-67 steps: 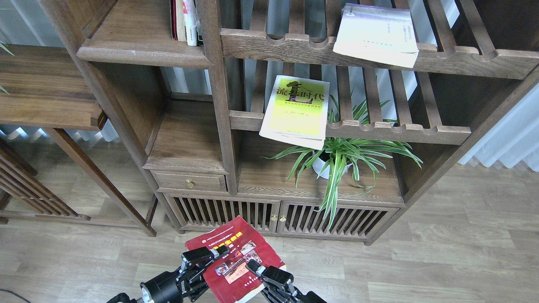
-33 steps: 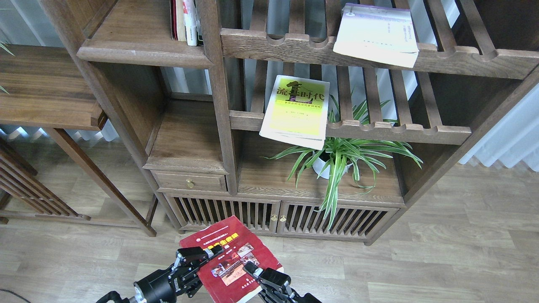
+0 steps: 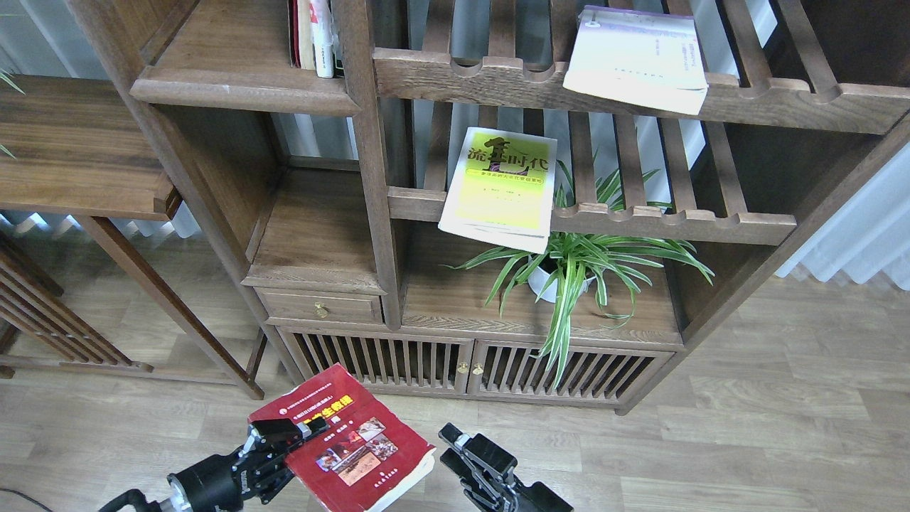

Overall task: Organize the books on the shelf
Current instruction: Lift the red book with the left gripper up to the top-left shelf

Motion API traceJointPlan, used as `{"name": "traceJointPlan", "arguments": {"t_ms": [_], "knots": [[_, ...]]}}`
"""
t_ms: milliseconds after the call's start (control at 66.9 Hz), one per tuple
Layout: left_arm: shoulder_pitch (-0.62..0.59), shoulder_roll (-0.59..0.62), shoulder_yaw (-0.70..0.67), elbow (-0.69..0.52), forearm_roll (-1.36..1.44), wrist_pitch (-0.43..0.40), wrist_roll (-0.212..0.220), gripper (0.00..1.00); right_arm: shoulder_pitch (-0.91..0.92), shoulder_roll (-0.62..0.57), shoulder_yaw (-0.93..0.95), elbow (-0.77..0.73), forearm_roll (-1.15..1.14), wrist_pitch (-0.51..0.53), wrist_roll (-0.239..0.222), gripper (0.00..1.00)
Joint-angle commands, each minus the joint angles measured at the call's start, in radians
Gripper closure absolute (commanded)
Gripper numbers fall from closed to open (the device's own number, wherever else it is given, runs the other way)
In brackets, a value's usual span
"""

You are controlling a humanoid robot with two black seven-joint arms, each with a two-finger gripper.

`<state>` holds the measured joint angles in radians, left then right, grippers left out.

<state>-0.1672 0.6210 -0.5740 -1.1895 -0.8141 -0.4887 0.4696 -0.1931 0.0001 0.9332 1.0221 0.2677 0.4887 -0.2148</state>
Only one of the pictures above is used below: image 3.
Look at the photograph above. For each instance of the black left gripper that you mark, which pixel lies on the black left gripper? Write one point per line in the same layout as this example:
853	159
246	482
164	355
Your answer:
259	470

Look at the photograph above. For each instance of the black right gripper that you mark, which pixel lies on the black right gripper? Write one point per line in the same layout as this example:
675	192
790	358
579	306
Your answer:
495	488

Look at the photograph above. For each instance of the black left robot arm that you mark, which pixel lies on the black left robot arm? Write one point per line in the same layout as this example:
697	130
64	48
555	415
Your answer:
137	499

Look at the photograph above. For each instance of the brass drawer knob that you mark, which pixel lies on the brass drawer knob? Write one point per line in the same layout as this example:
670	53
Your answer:
320	310

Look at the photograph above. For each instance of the white plant pot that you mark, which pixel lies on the white plant pot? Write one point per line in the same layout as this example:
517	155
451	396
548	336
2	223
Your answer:
545	278

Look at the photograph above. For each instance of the spider plant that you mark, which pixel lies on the spider plant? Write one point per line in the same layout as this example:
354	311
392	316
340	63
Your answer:
575	257

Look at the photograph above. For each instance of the dark wooden bookshelf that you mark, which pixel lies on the dark wooden bookshelf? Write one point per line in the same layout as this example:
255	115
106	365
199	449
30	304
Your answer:
329	190

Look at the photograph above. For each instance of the yellow green book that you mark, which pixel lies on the yellow green book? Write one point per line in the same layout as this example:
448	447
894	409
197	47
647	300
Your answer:
502	189

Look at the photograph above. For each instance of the wooden side table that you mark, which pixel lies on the wooden side table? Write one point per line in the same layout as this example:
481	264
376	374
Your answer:
75	149

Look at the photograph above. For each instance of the upright white book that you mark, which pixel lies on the upright white book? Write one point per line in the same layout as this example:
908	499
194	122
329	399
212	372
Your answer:
322	38

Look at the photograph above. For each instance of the white purple book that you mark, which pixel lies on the white purple book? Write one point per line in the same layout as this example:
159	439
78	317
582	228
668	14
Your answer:
645	59

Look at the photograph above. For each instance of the white curtain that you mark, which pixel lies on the white curtain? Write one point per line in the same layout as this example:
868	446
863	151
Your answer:
867	236

